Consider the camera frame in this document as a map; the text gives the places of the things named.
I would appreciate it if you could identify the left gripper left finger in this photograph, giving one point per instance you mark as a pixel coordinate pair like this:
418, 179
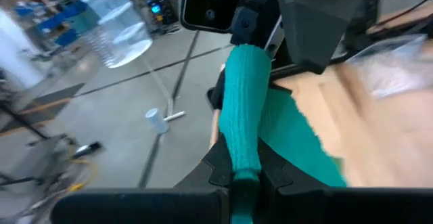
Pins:
213, 173

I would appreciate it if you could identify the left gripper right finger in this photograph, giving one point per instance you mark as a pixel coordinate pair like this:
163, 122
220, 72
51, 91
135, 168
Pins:
274, 173

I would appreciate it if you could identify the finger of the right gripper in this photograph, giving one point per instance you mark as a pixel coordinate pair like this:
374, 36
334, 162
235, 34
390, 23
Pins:
252, 21

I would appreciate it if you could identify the teal elastic bandage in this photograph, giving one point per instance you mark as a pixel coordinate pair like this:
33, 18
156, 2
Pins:
245, 115

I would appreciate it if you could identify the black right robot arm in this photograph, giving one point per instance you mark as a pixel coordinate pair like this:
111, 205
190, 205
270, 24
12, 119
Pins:
360, 11

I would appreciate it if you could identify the white lamp stand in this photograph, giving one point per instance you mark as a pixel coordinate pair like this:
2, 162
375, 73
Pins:
176, 115

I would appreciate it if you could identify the translucent white plastic cup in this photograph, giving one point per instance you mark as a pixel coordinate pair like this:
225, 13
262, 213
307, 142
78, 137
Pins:
157, 120

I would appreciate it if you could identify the clear plastic bag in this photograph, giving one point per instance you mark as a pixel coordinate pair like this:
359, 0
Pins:
395, 71

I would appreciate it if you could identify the black plug block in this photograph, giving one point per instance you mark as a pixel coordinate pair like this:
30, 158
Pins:
89, 148

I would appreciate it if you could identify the white translucent lampshade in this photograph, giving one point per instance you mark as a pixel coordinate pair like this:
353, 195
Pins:
118, 31

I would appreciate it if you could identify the dark grey floor mat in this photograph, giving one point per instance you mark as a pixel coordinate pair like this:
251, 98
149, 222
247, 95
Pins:
50, 102

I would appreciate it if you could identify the blue storage bins shelf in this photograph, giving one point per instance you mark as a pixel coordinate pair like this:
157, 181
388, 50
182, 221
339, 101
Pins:
67, 12

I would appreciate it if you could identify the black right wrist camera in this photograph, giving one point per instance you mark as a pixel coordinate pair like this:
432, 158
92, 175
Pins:
211, 4

